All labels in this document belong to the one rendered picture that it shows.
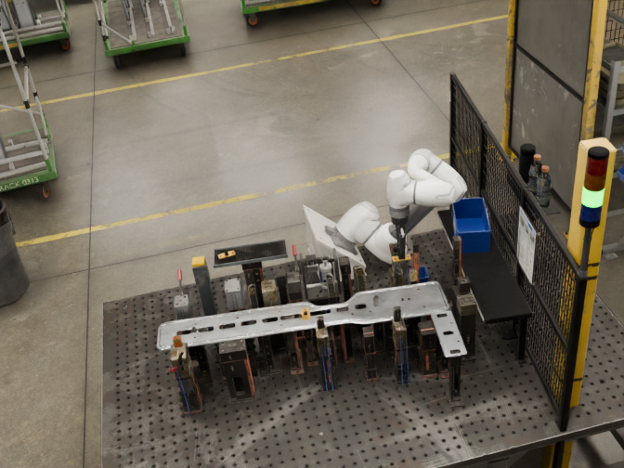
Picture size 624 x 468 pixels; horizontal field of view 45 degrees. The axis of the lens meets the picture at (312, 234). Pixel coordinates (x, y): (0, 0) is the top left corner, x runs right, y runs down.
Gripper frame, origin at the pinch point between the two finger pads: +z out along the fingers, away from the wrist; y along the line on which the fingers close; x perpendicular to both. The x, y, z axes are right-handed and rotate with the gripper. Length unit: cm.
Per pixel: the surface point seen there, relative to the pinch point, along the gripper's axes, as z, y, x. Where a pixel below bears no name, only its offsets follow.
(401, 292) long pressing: 29.2, 5.9, -0.4
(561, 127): 57, 186, -151
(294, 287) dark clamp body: 25, 16, 50
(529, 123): 75, 233, -145
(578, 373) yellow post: 39, -53, -65
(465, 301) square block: 23.3, -14.1, -26.2
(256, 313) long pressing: 29, 6, 70
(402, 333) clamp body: 27.2, -24.8, 5.5
